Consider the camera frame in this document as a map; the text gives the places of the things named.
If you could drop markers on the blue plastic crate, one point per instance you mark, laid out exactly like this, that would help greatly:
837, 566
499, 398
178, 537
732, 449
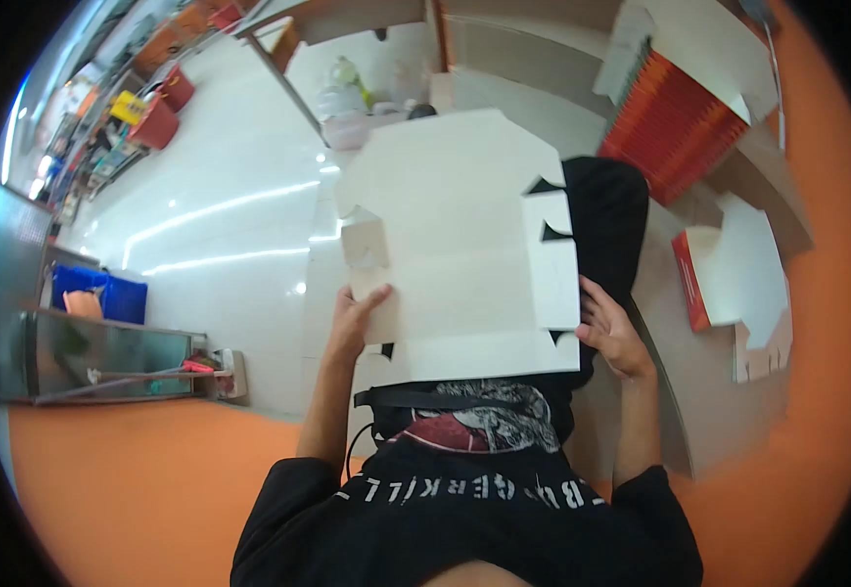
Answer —
121, 297

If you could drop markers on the person's right hand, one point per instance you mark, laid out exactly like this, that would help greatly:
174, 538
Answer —
616, 337

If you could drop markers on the stack of red flat boxes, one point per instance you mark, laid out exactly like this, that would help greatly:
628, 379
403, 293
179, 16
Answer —
671, 128

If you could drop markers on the person's left thumb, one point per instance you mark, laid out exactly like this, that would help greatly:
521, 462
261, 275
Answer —
376, 298

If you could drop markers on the clear bag of plastic bottles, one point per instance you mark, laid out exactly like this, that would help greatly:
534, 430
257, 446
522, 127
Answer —
352, 103

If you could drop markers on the white cardboard sheet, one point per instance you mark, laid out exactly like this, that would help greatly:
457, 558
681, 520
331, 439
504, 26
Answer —
697, 51

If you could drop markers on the glass display counter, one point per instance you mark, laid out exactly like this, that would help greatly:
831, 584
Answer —
102, 352

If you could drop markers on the person's legs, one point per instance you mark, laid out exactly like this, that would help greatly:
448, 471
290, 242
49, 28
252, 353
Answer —
609, 220

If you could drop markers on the person's body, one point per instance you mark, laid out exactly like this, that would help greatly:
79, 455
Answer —
462, 506

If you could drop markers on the yellow sign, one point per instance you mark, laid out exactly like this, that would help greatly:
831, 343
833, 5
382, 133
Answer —
128, 108

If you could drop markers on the white cardboard box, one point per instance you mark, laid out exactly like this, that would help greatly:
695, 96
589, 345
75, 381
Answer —
454, 242

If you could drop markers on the wooden table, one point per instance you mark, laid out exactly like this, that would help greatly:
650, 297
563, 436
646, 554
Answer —
337, 15

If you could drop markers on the person's left hand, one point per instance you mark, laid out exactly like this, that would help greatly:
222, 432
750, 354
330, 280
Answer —
348, 326

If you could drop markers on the person's right fingers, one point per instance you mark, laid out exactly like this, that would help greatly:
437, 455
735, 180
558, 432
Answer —
592, 295

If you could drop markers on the folded red and white box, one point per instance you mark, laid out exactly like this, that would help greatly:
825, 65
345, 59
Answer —
741, 271

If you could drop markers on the red bucket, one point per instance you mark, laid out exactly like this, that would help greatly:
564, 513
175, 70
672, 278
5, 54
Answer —
178, 88
155, 125

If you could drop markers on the full shop shelf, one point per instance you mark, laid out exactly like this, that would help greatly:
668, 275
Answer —
84, 158

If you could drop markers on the white notched cardboard piece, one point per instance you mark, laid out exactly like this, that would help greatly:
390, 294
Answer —
763, 356

